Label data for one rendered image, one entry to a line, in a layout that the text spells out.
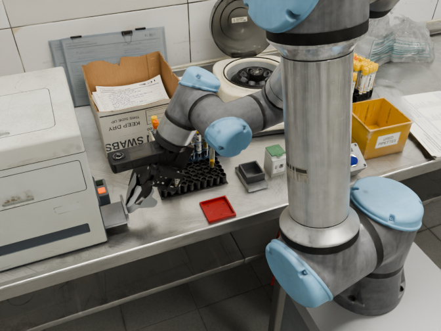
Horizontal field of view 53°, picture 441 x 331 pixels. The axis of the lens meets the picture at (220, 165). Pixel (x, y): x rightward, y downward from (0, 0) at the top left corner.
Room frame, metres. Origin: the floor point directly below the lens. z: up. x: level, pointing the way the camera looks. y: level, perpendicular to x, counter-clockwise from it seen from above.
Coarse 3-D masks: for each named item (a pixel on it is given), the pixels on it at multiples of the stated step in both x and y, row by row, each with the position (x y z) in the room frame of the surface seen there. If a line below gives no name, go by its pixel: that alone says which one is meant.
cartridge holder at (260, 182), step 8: (256, 160) 0.88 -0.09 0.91; (240, 168) 0.85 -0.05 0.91; (248, 168) 0.87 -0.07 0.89; (256, 168) 0.87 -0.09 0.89; (240, 176) 0.85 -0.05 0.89; (248, 176) 0.82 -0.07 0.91; (256, 176) 0.82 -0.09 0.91; (264, 176) 0.83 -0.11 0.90; (248, 184) 0.82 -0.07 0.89; (256, 184) 0.82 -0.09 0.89; (264, 184) 0.82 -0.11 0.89
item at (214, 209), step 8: (208, 200) 0.76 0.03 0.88; (216, 200) 0.77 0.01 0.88; (224, 200) 0.77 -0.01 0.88; (208, 208) 0.74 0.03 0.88; (216, 208) 0.74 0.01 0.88; (224, 208) 0.74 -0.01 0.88; (232, 208) 0.74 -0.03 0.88; (208, 216) 0.72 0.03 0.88; (216, 216) 0.72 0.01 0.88; (224, 216) 0.71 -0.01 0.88; (232, 216) 0.72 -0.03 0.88
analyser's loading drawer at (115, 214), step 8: (104, 208) 0.71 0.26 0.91; (112, 208) 0.71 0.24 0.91; (120, 208) 0.71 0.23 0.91; (104, 216) 0.68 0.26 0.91; (112, 216) 0.68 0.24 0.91; (120, 216) 0.68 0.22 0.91; (128, 216) 0.67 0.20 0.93; (104, 224) 0.66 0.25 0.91; (112, 224) 0.66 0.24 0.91; (120, 224) 0.67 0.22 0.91; (128, 224) 0.67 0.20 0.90
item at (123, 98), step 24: (96, 72) 1.20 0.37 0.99; (120, 72) 1.23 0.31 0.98; (144, 72) 1.26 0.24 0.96; (168, 72) 1.19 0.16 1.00; (96, 96) 1.15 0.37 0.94; (120, 96) 1.16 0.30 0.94; (144, 96) 1.15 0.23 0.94; (168, 96) 1.20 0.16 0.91; (96, 120) 0.99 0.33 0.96; (120, 120) 0.95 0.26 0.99; (144, 120) 0.97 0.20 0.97; (120, 144) 0.95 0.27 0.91
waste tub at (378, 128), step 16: (352, 112) 1.01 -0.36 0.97; (368, 112) 1.07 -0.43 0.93; (384, 112) 1.07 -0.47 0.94; (400, 112) 1.01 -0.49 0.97; (352, 128) 0.99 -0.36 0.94; (368, 128) 0.93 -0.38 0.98; (384, 128) 0.93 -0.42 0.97; (400, 128) 0.95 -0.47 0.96; (368, 144) 0.93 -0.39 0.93; (384, 144) 0.94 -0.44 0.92; (400, 144) 0.96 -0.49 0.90
